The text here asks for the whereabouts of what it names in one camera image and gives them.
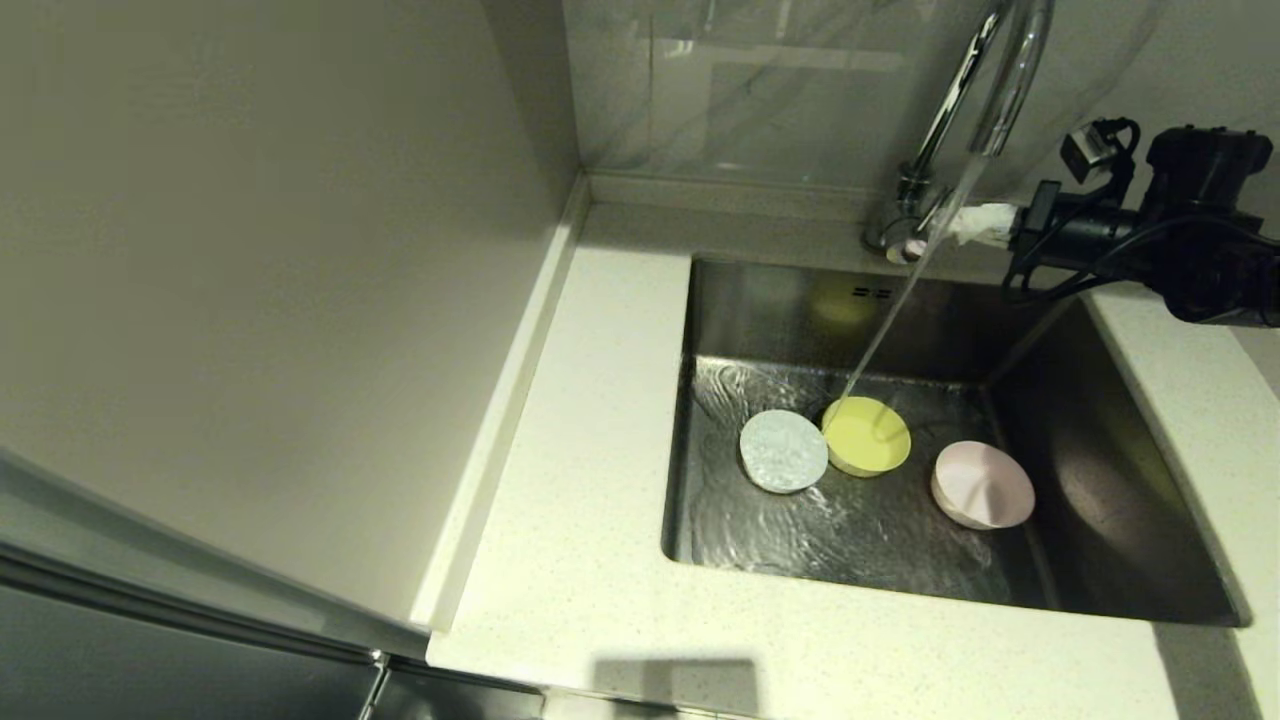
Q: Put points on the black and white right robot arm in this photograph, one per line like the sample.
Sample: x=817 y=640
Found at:
x=1220 y=250

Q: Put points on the small grey wrist camera box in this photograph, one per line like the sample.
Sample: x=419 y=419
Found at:
x=1088 y=150

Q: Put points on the stainless steel sink basin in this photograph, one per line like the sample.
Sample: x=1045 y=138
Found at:
x=760 y=540

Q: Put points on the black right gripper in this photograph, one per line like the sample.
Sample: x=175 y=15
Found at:
x=1085 y=240

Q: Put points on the yellow plastic bowl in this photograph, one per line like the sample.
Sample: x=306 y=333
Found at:
x=868 y=438

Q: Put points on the dark steel appliance door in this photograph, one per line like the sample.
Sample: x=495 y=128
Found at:
x=150 y=660

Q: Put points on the white plastic bowl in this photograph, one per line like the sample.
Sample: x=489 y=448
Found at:
x=783 y=452

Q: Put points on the chrome gooseneck faucet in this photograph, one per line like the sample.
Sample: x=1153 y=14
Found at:
x=900 y=228

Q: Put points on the pink plastic bowl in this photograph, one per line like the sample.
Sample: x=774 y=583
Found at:
x=985 y=485

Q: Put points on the clear running water stream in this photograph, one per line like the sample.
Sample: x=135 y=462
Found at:
x=893 y=315

